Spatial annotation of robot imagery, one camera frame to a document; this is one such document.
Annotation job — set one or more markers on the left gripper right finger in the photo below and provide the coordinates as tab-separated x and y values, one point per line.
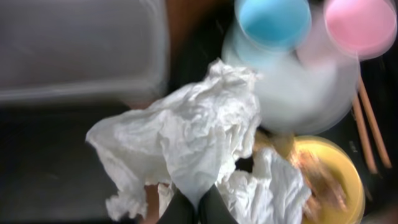
212	209

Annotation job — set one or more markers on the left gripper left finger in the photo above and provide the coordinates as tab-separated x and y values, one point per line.
179	211

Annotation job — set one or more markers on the white napkin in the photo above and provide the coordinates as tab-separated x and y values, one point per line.
200	137

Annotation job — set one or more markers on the food scraps pile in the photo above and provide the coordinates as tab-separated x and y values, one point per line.
325	188

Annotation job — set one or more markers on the yellow bowl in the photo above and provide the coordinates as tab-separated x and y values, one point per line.
344	171

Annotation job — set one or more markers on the blue plastic cup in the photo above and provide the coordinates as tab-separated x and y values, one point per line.
268	29

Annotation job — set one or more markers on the pink plastic cup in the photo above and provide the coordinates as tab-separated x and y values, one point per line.
345	31

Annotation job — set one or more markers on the gold snack wrapper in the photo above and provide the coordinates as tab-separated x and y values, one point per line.
283	144

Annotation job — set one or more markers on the clear plastic waste bin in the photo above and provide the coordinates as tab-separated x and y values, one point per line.
60	49

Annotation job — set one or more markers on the black rectangular tray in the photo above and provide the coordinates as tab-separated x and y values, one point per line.
49	174

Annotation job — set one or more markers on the light grey plate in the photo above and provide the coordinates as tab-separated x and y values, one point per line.
296	95

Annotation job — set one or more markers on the wooden chopstick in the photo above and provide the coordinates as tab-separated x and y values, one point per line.
374	125
363	135

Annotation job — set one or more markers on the round black serving tray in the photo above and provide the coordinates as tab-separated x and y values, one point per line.
197	30

